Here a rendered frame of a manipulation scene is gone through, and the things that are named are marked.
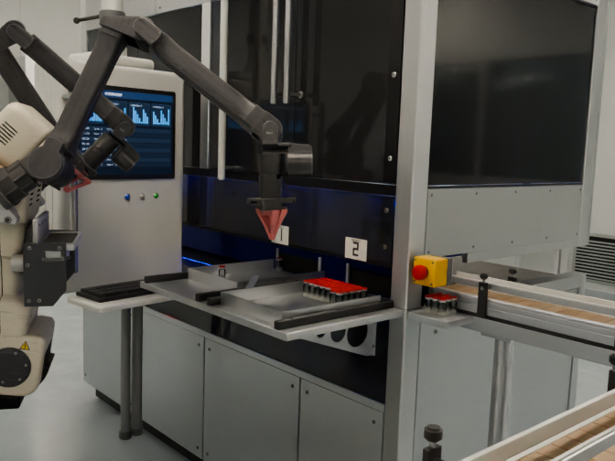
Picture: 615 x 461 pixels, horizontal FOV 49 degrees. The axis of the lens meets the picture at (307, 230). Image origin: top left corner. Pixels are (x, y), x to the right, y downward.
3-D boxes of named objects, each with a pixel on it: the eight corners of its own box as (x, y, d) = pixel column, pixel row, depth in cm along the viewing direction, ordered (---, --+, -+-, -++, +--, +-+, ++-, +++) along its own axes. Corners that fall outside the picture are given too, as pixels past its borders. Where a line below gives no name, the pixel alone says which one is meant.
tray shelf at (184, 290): (264, 272, 239) (264, 266, 239) (420, 312, 187) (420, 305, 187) (139, 286, 207) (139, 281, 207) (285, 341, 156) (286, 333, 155)
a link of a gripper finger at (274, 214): (296, 239, 163) (296, 199, 161) (273, 241, 158) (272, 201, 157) (278, 236, 168) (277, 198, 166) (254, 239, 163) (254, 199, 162)
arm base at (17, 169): (-9, 176, 161) (-20, 179, 150) (20, 156, 162) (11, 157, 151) (16, 205, 163) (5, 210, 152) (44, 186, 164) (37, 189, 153)
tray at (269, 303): (316, 290, 203) (317, 278, 202) (380, 307, 183) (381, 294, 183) (220, 305, 181) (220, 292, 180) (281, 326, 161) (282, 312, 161)
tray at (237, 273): (273, 268, 235) (273, 258, 235) (324, 281, 216) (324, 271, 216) (188, 278, 213) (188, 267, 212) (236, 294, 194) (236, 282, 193)
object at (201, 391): (242, 361, 411) (246, 216, 400) (566, 502, 258) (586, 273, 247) (82, 398, 344) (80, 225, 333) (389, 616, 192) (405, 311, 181)
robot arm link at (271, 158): (258, 149, 162) (257, 149, 157) (287, 148, 162) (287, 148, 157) (259, 177, 163) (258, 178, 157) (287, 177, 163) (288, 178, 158)
